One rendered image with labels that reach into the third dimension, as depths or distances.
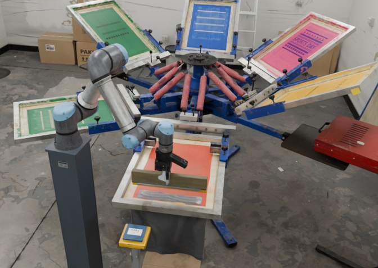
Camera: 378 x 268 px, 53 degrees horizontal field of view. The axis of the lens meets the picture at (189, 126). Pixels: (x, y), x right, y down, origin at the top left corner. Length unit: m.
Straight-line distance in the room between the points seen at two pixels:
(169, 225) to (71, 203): 0.59
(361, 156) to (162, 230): 1.28
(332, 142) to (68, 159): 1.61
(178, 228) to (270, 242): 1.24
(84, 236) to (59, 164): 0.53
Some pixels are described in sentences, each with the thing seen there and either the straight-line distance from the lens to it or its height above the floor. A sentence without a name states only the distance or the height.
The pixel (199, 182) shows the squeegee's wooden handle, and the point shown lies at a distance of 2.00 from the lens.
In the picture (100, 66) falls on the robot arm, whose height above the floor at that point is 1.72.
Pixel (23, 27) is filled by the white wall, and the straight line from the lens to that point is 7.48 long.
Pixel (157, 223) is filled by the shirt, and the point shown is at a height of 0.78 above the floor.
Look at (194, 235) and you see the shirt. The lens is 2.28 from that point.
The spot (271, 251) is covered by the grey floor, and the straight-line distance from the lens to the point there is 3.26.
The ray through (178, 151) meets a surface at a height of 0.95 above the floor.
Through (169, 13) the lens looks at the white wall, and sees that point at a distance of 6.48.
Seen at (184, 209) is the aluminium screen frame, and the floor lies 0.99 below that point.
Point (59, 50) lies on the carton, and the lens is 6.74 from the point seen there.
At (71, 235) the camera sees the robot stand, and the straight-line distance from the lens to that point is 2.56.
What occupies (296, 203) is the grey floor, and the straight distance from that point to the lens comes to 3.76.
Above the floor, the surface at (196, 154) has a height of 0.96.
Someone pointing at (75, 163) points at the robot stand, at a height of 1.13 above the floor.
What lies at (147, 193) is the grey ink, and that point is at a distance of 2.17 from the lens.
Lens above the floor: 2.36
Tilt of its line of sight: 30 degrees down
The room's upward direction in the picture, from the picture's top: 3 degrees clockwise
